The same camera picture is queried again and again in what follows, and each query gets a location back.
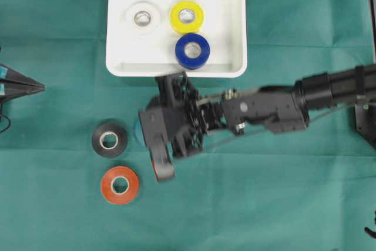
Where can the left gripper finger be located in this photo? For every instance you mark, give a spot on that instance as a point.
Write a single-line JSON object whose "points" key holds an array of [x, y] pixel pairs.
{"points": [[12, 76], [10, 91]]}

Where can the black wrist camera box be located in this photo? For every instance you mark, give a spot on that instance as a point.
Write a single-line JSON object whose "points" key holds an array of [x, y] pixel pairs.
{"points": [[155, 136]]}

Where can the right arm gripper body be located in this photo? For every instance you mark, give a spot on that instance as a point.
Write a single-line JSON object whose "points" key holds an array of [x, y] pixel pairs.
{"points": [[190, 116]]}

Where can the green tape roll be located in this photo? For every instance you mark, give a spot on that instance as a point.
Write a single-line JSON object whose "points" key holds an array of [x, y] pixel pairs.
{"points": [[138, 133]]}

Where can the white plastic case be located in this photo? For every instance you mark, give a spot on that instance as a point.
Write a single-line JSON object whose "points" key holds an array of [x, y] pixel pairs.
{"points": [[224, 27]]}

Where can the red tape roll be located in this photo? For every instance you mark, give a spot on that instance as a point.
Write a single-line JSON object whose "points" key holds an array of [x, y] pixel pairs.
{"points": [[120, 185]]}

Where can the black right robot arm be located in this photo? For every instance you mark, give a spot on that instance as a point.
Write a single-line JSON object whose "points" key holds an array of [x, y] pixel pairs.
{"points": [[285, 108]]}

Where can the blue tape roll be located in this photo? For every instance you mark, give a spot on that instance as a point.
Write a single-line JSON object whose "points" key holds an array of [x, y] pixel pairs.
{"points": [[192, 51]]}

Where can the white tape roll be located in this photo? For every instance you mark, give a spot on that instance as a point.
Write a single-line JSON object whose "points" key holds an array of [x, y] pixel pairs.
{"points": [[141, 18]]}

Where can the yellow tape roll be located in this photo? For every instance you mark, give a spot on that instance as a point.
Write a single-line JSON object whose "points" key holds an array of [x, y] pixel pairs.
{"points": [[186, 16]]}

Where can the black tape roll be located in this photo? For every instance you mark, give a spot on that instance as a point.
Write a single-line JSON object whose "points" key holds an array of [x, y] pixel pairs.
{"points": [[110, 139]]}

